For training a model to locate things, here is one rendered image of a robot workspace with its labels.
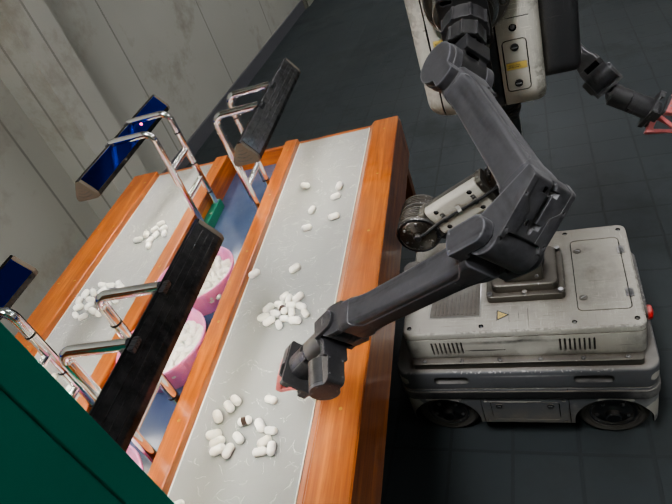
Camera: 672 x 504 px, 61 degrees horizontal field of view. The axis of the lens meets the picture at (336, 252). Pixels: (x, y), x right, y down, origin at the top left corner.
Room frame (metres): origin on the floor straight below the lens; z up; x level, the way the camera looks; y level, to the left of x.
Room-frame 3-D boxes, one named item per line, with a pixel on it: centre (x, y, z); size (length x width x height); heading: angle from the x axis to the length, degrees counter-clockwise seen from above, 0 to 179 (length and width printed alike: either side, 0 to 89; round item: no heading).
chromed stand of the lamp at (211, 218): (1.98, 0.46, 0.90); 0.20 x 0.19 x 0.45; 158
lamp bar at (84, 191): (2.00, 0.54, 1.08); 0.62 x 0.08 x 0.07; 158
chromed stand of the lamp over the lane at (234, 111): (1.83, 0.09, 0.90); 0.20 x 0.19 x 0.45; 158
